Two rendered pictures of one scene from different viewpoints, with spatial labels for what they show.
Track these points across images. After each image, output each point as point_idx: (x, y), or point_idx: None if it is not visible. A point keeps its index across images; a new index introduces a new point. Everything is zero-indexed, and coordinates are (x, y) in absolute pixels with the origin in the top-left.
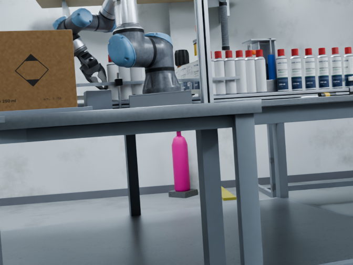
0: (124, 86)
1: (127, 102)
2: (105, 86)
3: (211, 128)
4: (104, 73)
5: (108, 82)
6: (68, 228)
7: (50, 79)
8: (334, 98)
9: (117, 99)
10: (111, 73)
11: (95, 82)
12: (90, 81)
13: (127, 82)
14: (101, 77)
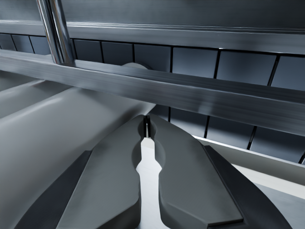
0: (54, 82)
1: (101, 25)
2: (138, 119)
3: None
4: (71, 183)
5: (106, 69)
6: None
7: None
8: None
9: (126, 63)
10: (20, 131)
11: (189, 158)
12: (244, 187)
13: (17, 54)
14: (122, 169)
